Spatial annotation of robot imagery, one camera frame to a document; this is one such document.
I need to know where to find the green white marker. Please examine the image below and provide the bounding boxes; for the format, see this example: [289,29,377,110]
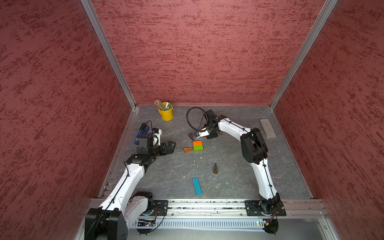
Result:
[165,102,172,110]

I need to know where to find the aluminium corner post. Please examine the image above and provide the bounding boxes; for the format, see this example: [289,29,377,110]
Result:
[269,0,338,110]
[81,0,137,110]

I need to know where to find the left aluminium corner post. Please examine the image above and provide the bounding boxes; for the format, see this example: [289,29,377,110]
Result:
[81,0,137,110]

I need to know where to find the blue stapler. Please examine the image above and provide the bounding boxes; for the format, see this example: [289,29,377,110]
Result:
[135,123,150,145]

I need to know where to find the teal long block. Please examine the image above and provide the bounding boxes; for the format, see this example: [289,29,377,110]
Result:
[192,178,202,196]

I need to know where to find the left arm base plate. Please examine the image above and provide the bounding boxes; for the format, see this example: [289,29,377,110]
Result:
[142,200,169,217]

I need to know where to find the aluminium mounting rail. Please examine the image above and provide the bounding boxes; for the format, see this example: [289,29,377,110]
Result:
[166,199,330,219]

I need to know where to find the white slotted cable duct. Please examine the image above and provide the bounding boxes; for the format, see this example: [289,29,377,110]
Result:
[131,219,265,232]

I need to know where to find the grey eraser block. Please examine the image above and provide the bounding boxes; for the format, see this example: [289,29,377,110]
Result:
[259,119,277,139]

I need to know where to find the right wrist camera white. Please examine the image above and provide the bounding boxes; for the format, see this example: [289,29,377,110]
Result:
[194,130,210,138]

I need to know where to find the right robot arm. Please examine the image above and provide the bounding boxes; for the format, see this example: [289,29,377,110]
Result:
[200,110,282,216]

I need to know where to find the orange rectangular block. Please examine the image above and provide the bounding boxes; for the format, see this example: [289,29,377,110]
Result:
[193,141,203,146]

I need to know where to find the right aluminium corner post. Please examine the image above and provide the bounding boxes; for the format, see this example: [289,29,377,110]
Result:
[269,0,338,110]

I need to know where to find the dark wood triangle block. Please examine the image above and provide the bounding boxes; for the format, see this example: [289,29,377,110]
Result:
[213,163,219,175]

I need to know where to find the green rectangular block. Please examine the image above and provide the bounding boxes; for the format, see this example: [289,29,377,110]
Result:
[193,145,203,152]

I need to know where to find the yellow pencil cup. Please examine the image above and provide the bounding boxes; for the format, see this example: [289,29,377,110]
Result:
[159,102,174,122]

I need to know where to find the orange brown triangle block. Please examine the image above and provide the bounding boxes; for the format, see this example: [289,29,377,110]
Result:
[184,147,194,153]

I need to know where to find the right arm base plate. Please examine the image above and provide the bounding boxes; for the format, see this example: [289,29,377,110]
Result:
[245,200,287,218]

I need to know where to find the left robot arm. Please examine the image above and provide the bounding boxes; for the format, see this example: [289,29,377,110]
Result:
[84,134,176,240]

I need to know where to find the pencils in cup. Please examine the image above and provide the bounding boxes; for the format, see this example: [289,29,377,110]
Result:
[154,100,167,111]

